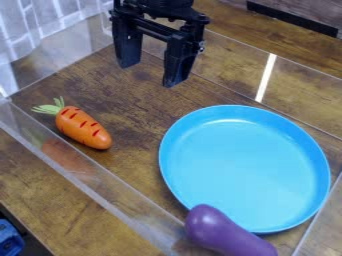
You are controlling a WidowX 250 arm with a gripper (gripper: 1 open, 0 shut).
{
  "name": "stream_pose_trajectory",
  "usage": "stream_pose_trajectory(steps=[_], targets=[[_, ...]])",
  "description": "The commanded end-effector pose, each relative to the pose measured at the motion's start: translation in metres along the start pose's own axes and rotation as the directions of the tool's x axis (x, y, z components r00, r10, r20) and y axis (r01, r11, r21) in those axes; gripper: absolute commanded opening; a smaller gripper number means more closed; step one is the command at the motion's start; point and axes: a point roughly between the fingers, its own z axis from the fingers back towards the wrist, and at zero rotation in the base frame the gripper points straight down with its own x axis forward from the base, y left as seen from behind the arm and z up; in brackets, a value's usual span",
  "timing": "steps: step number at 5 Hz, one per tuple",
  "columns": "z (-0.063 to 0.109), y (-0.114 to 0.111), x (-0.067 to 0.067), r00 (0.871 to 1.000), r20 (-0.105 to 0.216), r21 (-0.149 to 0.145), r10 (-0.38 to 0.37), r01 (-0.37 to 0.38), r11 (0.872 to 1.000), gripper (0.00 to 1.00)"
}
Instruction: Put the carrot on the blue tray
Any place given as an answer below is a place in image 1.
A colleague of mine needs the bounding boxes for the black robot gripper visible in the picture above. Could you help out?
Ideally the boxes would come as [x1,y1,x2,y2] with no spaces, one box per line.
[110,0,210,88]

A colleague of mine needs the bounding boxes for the orange toy carrot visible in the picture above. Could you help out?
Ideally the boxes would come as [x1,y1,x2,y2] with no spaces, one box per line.
[31,97,112,150]

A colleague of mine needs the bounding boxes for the blue round plastic tray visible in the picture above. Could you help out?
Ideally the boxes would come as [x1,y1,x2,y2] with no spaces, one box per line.
[159,105,331,234]

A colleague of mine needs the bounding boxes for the dark baseboard strip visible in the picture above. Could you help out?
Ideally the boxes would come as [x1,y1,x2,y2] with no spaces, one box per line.
[246,0,338,38]

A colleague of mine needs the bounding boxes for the white checkered curtain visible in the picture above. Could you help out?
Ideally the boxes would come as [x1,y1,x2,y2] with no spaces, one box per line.
[0,0,112,98]

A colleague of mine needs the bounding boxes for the purple toy eggplant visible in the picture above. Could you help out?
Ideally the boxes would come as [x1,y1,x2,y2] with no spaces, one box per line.
[184,204,278,256]

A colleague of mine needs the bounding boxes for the blue plastic object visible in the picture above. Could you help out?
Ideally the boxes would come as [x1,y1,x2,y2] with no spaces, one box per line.
[0,219,25,256]

